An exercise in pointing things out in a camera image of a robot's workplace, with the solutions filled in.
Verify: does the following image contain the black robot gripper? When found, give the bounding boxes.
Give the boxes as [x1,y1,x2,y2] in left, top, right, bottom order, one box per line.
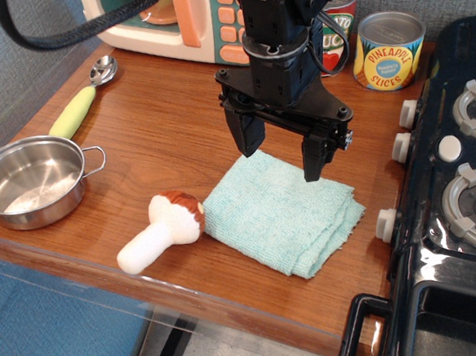
[215,20,353,182]

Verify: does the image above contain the plush brown white mushroom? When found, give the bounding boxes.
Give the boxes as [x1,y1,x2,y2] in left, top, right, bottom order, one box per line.
[116,190,206,275]

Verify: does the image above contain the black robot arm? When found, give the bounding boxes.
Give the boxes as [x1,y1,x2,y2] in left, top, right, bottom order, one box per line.
[215,0,353,182]

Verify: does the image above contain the small metal pot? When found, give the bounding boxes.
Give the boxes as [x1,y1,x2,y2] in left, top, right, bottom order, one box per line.
[0,135,107,231]

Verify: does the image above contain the light blue folded cloth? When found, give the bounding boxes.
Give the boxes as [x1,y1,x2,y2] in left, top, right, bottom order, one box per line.
[203,151,366,279]

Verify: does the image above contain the pineapple slices can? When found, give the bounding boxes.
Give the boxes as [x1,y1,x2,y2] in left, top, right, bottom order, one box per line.
[353,11,426,91]

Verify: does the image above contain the tomato sauce can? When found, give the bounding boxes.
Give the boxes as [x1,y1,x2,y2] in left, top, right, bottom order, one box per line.
[322,0,357,76]

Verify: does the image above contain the toy microwave oven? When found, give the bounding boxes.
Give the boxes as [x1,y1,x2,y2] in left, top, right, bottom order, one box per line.
[98,0,250,66]

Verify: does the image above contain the black toy stove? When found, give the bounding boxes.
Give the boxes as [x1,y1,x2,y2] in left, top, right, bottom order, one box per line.
[338,16,476,356]

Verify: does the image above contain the clear acrylic table guard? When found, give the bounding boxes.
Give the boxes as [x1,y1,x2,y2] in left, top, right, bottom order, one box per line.
[0,239,341,356]

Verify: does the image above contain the green handled metal scoop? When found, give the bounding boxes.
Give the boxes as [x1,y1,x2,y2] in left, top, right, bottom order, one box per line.
[49,55,118,140]

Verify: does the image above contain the black braided cable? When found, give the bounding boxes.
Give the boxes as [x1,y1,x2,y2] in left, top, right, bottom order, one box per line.
[0,0,179,56]

